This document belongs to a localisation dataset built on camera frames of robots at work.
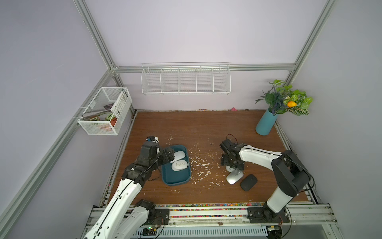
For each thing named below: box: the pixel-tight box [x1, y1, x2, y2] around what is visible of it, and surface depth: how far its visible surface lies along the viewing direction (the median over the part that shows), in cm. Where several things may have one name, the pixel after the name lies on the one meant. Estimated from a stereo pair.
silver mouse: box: [225, 168, 244, 185], surface depth 88 cm
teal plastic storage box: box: [161, 144, 192, 186], surface depth 90 cm
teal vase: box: [255, 108, 279, 136], surface depth 101 cm
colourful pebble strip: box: [155, 202, 266, 219], surface depth 80 cm
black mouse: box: [240, 173, 258, 192], surface depth 86 cm
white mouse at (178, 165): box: [171, 160, 189, 172], surface depth 91 cm
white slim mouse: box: [169, 150, 186, 163], surface depth 96 cm
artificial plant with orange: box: [254, 79, 314, 117], surface depth 82 cm
